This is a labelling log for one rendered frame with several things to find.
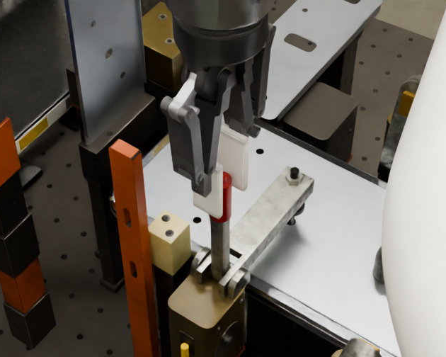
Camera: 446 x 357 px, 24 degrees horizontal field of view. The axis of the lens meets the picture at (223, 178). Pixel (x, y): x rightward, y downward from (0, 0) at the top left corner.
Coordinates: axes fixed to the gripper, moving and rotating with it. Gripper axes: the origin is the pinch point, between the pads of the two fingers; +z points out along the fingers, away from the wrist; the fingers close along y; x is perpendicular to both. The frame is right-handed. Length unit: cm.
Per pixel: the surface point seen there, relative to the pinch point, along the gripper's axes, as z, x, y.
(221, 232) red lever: 7.7, -0.6, -0.6
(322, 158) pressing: 21.6, 2.2, 24.5
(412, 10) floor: 121, 52, 169
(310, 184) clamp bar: 14.4, -1.7, 14.6
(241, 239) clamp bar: 14.4, 0.1, 4.0
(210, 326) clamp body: 16.6, -2.6, -5.4
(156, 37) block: 15.6, 27.4, 25.0
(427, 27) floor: 121, 45, 165
